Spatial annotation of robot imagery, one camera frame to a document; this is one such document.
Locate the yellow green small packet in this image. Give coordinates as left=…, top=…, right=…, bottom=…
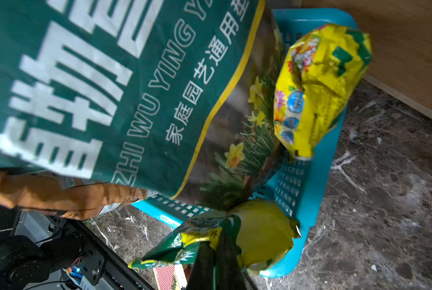
left=128, top=199, right=302, bottom=274

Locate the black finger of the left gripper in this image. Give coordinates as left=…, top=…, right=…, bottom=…
left=215, top=233, right=255, bottom=290

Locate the dark green soil bag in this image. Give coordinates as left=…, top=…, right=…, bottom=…
left=0, top=1, right=282, bottom=210

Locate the wooden two-tier shelf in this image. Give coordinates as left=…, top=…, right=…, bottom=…
left=302, top=0, right=432, bottom=119

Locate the red patterned card box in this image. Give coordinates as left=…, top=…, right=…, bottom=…
left=153, top=265, right=191, bottom=290

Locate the orange white small packet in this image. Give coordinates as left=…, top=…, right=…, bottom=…
left=0, top=170, right=157, bottom=221

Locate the black front rail base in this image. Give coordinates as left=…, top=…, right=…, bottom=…
left=0, top=206, right=152, bottom=290

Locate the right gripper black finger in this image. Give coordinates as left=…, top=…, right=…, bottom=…
left=186, top=242, right=215, bottom=290

